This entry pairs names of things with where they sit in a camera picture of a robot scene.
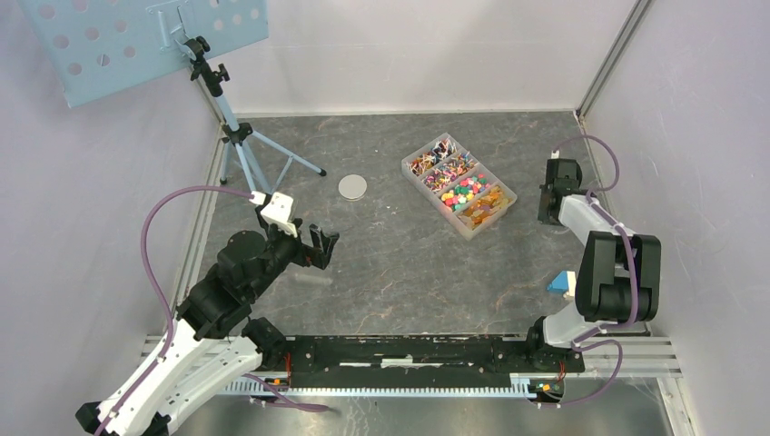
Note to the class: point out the clear compartment candy box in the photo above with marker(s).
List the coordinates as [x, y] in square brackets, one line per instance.
[464, 191]

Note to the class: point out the clear plastic scoop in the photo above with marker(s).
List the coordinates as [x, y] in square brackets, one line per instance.
[312, 279]

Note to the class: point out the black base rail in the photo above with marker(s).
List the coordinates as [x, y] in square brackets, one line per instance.
[439, 366]

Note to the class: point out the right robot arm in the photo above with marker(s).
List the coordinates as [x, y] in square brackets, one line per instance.
[618, 280]

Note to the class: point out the silver round jar lid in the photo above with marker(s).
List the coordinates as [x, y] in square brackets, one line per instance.
[352, 187]

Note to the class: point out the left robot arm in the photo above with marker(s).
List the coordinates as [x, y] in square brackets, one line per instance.
[214, 339]

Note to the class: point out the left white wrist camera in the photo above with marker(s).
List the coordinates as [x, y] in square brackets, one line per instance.
[279, 211]

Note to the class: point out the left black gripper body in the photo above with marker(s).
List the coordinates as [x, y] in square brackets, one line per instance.
[286, 248]

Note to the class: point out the light blue music stand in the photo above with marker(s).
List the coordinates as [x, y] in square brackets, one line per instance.
[99, 48]

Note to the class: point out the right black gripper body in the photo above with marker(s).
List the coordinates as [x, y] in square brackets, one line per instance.
[544, 215]

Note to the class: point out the blue white small block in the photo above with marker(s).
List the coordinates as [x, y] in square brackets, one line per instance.
[564, 284]

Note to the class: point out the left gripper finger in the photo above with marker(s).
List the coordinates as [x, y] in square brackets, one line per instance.
[317, 237]
[322, 258]

